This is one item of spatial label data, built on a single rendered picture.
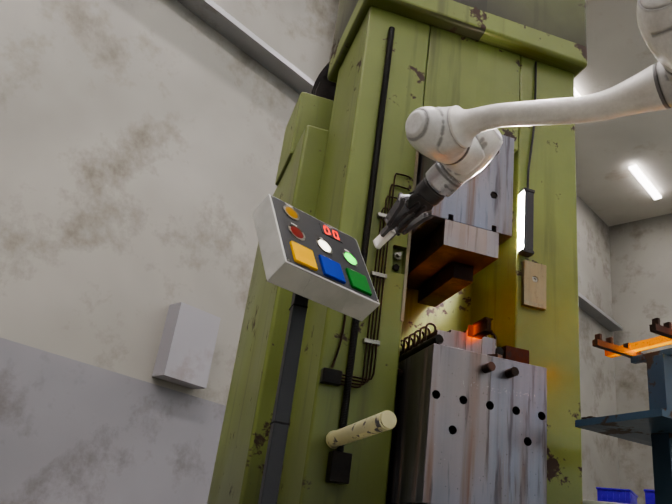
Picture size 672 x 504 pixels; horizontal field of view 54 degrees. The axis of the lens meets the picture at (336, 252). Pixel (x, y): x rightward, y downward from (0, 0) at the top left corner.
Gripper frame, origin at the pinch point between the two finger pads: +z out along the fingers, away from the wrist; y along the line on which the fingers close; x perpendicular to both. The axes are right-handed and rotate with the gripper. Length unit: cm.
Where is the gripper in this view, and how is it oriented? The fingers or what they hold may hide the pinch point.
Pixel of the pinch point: (384, 237)
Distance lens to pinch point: 184.0
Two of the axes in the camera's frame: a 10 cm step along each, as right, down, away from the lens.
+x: -2.2, -6.7, 7.1
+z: -6.4, 6.5, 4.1
